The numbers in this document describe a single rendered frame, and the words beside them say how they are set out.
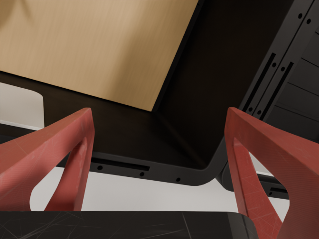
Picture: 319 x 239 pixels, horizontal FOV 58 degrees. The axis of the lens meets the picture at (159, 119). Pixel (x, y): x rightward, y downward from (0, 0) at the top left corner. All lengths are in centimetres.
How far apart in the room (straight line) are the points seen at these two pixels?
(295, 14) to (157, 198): 41
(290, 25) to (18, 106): 18
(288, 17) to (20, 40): 19
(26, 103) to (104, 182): 30
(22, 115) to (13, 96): 3
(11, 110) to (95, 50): 10
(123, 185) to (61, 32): 31
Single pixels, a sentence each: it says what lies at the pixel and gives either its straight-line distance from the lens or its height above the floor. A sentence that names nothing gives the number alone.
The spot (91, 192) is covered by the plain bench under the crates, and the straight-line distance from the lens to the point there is 49.
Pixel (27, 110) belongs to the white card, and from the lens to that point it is 20.
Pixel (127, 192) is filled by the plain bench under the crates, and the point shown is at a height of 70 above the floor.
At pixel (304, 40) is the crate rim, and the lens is 22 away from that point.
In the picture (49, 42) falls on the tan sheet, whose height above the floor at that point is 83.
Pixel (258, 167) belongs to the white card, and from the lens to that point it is 28.
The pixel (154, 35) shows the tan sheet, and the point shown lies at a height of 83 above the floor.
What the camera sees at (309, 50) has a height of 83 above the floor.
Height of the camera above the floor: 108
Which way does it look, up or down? 57 degrees down
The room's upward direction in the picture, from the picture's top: 140 degrees clockwise
